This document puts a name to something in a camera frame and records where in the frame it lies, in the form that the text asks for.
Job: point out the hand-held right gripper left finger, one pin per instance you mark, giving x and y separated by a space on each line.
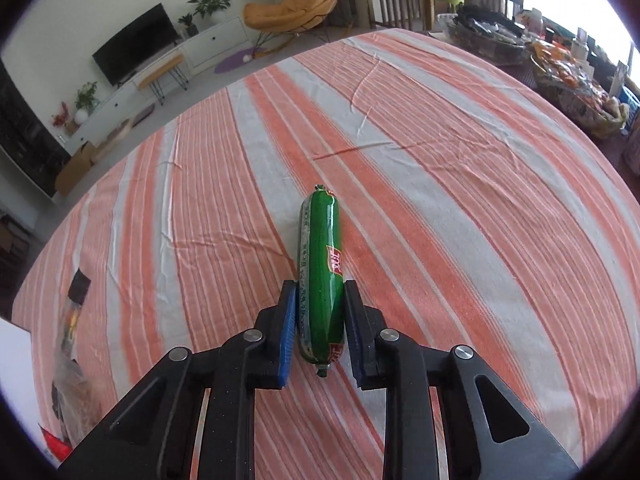
286 340

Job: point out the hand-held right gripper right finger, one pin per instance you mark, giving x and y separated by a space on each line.
354 345

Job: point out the green sausage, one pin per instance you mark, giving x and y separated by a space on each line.
322 260

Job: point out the long clear snack packet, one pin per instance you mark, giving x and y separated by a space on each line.
75 385

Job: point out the red packet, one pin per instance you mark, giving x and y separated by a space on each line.
54 445

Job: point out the cardboard box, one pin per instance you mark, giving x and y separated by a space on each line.
72 170

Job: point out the purple rug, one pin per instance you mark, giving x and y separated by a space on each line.
235 60

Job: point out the white low cabinet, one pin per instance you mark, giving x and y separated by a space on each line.
215 42

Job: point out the green plant in white vase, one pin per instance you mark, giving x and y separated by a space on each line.
86 100

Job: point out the red flower arrangement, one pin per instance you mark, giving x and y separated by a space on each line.
61 117

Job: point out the black television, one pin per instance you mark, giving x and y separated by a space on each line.
135 45

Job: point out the small potted plant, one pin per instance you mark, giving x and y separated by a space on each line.
189 22

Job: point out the dark display shelf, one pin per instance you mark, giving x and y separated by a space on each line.
25 130

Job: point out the orange lounge chair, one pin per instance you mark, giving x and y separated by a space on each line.
295 5

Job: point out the dark basket of packets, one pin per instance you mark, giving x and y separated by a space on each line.
485 35

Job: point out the wicker basket of packets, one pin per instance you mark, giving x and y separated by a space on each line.
575 90

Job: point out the large potted plant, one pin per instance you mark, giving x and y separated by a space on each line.
212 4

